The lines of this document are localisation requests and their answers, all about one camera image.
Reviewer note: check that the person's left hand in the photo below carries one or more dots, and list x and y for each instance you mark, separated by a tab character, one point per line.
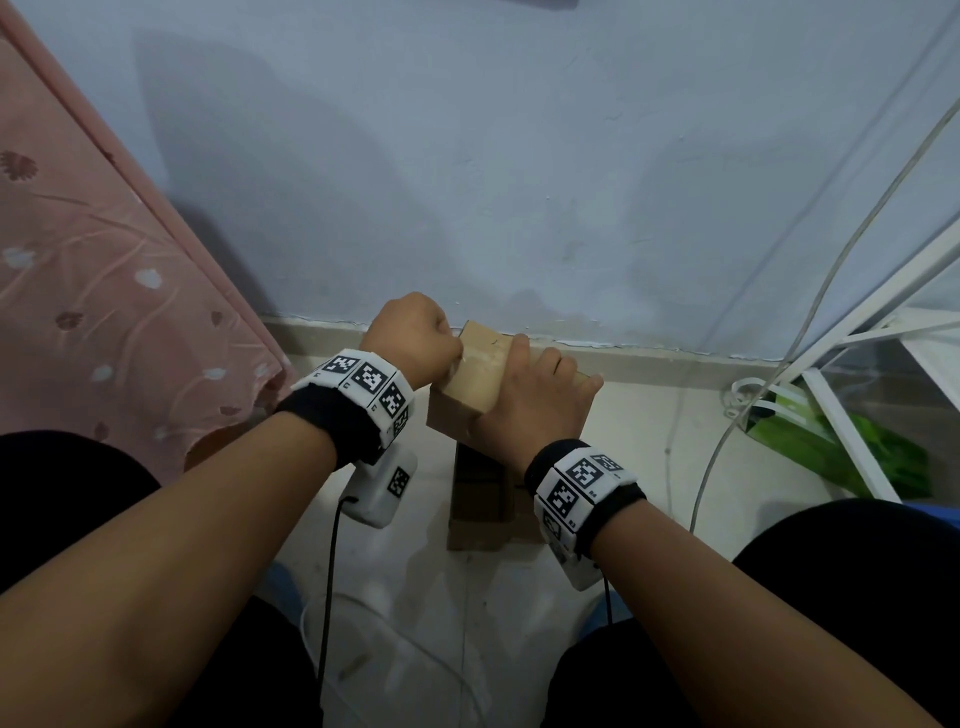
412	337

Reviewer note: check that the person's right hand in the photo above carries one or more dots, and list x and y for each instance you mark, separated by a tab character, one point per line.
540	405

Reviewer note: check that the taped brown cardboard box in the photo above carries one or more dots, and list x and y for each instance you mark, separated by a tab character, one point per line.
480	375

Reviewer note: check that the person's left forearm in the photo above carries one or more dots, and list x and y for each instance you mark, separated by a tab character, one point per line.
150	562

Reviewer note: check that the person's right forearm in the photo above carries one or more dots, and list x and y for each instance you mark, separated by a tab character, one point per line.
750	637

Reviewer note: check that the person's right blue shoe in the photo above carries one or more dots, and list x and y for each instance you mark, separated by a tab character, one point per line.
596	619

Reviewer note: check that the left wrist marker band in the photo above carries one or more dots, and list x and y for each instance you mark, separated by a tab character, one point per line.
360	375

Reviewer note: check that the wrist marker band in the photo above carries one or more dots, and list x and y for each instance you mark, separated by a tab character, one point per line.
585	487
360	375

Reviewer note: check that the right wrist marker band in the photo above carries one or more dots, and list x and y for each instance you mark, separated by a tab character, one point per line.
585	487

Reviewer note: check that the green plastic bag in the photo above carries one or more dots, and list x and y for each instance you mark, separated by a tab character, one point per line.
795	450

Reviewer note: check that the pink floral bedsheet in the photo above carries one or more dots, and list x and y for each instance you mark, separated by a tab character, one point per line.
112	300

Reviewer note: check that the white metal rack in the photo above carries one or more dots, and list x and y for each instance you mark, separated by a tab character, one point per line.
859	442

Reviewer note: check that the blue plastic bin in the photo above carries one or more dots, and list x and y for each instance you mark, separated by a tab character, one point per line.
937	516

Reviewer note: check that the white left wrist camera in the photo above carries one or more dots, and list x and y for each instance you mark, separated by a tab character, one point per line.
375	487

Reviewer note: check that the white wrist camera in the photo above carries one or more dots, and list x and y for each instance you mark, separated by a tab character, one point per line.
375	487
577	570

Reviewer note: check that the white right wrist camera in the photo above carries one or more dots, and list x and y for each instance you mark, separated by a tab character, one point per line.
577	570

